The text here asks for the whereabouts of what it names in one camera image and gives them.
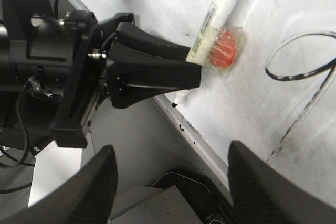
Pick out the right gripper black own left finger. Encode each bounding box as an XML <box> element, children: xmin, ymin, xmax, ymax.
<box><xmin>1</xmin><ymin>145</ymin><xmax>117</xmax><ymax>223</ymax></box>

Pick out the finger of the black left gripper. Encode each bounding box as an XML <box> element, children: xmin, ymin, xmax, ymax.
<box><xmin>107</xmin><ymin>42</ymin><xmax>202</xmax><ymax>109</ymax></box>
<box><xmin>116</xmin><ymin>22</ymin><xmax>190</xmax><ymax>61</ymax></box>

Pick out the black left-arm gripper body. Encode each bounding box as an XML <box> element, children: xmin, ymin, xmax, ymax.
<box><xmin>28</xmin><ymin>10</ymin><xmax>134</xmax><ymax>148</ymax></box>

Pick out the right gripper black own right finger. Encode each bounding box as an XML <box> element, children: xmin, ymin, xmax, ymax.
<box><xmin>228</xmin><ymin>140</ymin><xmax>335</xmax><ymax>223</ymax></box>

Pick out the white whiteboard marker pen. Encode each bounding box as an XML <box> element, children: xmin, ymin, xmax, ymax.
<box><xmin>172</xmin><ymin>0</ymin><xmax>253</xmax><ymax>108</ymax></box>

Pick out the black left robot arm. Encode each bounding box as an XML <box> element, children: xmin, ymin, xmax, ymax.
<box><xmin>1</xmin><ymin>0</ymin><xmax>201</xmax><ymax>165</ymax></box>

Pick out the black cable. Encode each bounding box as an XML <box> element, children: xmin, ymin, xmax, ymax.
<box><xmin>0</xmin><ymin>77</ymin><xmax>37</xmax><ymax>195</ymax></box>

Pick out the white whiteboard with metal frame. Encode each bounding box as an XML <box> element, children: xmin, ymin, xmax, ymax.
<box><xmin>81</xmin><ymin>0</ymin><xmax>335</xmax><ymax>205</ymax></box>

